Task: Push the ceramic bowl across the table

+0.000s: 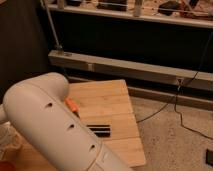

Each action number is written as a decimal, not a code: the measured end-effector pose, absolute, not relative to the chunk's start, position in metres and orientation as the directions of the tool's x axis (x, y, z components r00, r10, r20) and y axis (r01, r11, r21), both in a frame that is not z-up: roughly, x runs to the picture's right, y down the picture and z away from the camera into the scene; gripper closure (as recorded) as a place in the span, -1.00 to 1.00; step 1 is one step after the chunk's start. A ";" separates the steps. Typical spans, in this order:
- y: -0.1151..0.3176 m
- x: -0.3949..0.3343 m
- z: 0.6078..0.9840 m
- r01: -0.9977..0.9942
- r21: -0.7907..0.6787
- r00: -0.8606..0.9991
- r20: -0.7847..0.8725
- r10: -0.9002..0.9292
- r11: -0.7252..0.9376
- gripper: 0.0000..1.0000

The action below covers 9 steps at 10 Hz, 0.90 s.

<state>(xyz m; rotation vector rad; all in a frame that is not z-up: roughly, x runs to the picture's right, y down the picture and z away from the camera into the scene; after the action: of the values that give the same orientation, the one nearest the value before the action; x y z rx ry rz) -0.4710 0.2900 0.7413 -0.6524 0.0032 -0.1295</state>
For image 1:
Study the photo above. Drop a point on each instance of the clear plastic container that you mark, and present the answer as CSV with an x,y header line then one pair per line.
x,y
9,138

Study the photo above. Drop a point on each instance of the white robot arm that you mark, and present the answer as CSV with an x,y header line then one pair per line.
x,y
35,107

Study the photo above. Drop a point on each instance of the grey metal baseboard rail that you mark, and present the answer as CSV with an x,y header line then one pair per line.
x,y
135,70

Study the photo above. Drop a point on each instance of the black object on floor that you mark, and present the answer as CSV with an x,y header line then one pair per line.
x,y
209,157

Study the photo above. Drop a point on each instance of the orange handled tool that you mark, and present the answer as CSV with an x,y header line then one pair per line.
x,y
72,106

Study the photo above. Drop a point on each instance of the grey metal pole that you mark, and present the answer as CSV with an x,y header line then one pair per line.
x,y
58,45

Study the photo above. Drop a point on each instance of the cluttered white shelf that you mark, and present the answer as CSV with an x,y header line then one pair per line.
x,y
195,13

